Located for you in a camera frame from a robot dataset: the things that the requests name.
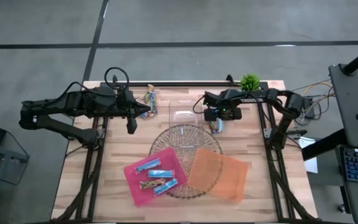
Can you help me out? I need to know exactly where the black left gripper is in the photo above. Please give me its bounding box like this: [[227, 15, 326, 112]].
[[106, 88, 152, 119]]

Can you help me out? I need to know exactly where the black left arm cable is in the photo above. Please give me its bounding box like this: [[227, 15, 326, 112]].
[[62, 66, 131, 94]]

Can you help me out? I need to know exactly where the grey desk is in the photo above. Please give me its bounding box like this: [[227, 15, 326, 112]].
[[328, 63, 358, 224]]

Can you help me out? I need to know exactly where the black aluminium table frame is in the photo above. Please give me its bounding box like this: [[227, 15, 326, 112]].
[[50, 74, 318, 223]]

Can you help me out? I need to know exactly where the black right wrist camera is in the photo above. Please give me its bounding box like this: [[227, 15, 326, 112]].
[[203, 108, 218, 122]]

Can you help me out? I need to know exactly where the pink translucent plastic bin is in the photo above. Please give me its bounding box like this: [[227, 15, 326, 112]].
[[123, 146, 188, 207]]

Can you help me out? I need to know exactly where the white paper sheet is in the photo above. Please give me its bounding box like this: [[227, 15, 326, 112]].
[[298, 136, 319, 174]]

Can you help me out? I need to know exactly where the orange translucent plastic bin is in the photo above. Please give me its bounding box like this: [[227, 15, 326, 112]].
[[186, 147, 249, 203]]

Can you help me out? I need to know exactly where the small green artificial plant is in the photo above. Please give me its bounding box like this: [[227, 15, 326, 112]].
[[239, 72, 261, 91]]

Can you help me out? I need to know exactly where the clear round glass plate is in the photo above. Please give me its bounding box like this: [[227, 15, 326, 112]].
[[148, 124, 224, 200]]

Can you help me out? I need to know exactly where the black power box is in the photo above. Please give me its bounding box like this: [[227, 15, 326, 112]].
[[303, 95, 316, 119]]

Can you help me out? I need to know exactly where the orange yellow cable bundle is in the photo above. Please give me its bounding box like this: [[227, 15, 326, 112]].
[[292, 79, 335, 125]]

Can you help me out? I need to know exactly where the black beam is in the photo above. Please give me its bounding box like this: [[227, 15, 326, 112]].
[[301, 128, 349, 162]]

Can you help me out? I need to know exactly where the clear plastic bin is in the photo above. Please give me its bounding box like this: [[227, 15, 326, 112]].
[[168, 98, 205, 149]]

